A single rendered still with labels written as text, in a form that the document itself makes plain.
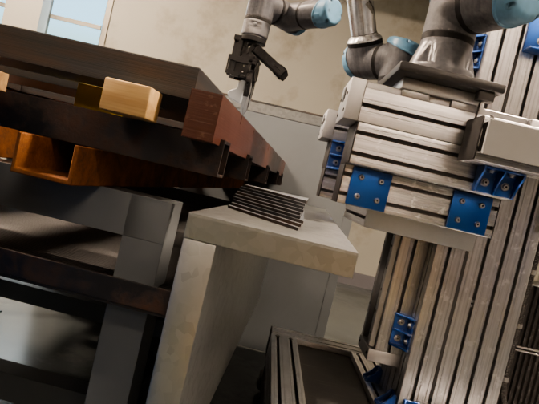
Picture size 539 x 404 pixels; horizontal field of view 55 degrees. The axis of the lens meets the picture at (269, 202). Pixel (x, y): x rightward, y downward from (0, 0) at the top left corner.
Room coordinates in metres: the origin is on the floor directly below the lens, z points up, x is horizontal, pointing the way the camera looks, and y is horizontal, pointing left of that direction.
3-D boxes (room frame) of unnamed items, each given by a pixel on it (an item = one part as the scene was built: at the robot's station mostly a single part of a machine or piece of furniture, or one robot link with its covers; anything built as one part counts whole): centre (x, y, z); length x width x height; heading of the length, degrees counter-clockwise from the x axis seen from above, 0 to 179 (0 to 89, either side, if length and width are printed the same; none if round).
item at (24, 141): (1.46, 0.22, 0.70); 1.66 x 0.08 x 0.05; 176
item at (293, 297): (2.30, 0.28, 0.51); 1.30 x 0.04 x 1.01; 86
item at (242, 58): (1.46, 0.15, 1.05); 0.09 x 0.08 x 0.12; 86
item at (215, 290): (1.25, 0.02, 0.48); 1.30 x 0.04 x 0.35; 176
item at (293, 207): (0.90, 0.00, 0.70); 0.39 x 0.12 x 0.04; 176
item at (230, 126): (1.45, 0.05, 0.80); 1.62 x 0.04 x 0.06; 176
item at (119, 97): (0.66, 0.20, 0.79); 0.06 x 0.05 x 0.04; 86
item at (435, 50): (1.19, -0.31, 1.09); 0.15 x 0.15 x 0.10
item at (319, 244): (1.24, -0.06, 0.67); 1.30 x 0.20 x 0.03; 176
